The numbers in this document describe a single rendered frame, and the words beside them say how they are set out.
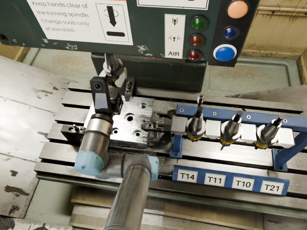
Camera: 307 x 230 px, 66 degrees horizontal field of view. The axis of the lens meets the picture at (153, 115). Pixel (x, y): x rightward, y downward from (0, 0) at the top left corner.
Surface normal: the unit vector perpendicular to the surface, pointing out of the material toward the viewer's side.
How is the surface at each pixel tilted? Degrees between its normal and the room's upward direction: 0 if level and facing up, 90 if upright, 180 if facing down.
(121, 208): 43
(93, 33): 90
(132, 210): 50
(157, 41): 90
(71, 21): 90
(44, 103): 24
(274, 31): 90
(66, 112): 0
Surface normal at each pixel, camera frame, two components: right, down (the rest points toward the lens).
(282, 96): -0.46, -0.50
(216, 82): -0.04, -0.51
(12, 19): -0.15, 0.85
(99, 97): -0.13, 0.52
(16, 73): 0.36, -0.43
